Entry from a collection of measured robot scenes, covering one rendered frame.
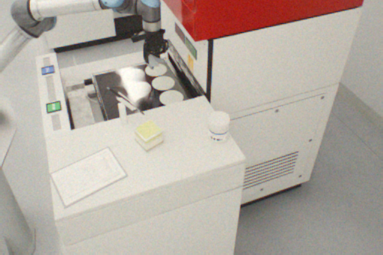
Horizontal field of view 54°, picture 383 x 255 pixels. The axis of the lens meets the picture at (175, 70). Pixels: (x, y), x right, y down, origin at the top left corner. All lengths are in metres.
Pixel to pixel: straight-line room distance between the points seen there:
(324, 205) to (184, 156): 1.34
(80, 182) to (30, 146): 1.58
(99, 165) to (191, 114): 0.39
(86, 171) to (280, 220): 1.36
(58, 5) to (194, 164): 0.75
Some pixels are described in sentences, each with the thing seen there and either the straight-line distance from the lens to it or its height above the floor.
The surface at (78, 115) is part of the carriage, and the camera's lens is 1.60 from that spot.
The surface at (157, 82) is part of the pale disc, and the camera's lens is 1.67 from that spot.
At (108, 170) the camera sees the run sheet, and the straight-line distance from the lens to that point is 1.26.
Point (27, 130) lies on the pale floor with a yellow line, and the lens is 2.93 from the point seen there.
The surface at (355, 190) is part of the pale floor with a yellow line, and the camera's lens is 2.59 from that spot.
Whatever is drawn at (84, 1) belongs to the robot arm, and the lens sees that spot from 1.40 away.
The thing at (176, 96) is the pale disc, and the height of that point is 0.90.
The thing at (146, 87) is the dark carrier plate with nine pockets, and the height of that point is 0.90.
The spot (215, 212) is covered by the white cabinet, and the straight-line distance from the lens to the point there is 1.46.
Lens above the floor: 1.94
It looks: 37 degrees down
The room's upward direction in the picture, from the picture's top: 1 degrees counter-clockwise
